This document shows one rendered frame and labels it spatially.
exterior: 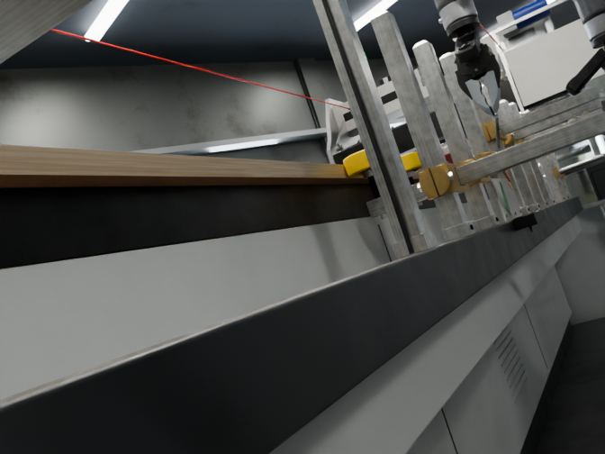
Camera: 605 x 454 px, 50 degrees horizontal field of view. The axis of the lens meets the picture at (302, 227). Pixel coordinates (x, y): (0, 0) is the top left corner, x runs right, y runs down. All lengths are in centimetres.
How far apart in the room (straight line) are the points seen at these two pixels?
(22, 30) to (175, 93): 712
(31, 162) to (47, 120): 602
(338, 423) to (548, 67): 349
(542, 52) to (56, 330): 356
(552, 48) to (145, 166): 338
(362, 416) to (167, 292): 26
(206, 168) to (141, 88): 637
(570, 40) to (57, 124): 462
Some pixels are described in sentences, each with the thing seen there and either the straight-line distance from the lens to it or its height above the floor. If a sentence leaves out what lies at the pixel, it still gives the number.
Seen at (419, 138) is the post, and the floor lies 88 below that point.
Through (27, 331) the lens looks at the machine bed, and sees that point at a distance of 60.
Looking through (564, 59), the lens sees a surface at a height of 143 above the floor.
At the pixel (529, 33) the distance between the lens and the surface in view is 398.
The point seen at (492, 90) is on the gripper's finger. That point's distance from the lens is 144.
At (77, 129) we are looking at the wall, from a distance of 669.
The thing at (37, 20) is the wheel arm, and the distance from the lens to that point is 22.
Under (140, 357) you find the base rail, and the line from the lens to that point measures 32.
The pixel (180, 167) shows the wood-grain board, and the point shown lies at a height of 88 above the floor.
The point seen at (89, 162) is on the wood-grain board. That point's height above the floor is 89.
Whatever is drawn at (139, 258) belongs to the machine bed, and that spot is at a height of 79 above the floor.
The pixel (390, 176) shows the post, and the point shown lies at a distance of 87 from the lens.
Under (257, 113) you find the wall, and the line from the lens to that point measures 782.
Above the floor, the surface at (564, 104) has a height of 95.
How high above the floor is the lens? 71
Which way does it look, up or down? 5 degrees up
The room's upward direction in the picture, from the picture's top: 18 degrees counter-clockwise
